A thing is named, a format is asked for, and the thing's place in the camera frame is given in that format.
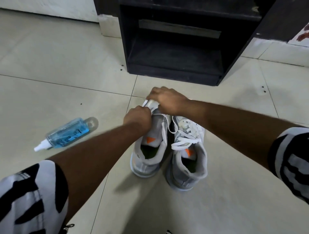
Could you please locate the person's right hand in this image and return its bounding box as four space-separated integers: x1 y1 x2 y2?
146 86 192 116

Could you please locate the person's left hand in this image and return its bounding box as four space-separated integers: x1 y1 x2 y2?
123 105 153 136

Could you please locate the grey sneaker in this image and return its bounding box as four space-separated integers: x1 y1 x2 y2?
130 99 172 178
166 115 208 192

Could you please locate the person's right forearm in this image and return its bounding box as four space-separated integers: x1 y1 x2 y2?
188 99 301 169

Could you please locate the person's left forearm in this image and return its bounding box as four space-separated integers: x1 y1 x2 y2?
47 123 146 223

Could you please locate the black open shelf box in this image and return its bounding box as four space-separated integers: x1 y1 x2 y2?
118 0 263 86

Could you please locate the blue transparent bottle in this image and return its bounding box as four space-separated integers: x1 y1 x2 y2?
33 117 99 152

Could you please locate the dark brown wooden cabinet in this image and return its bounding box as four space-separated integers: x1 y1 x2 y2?
93 0 309 42

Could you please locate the zebra striped garment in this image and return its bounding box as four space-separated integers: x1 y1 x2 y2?
0 126 309 234

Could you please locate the white floral patterned sheet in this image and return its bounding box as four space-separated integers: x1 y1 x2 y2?
287 22 309 48

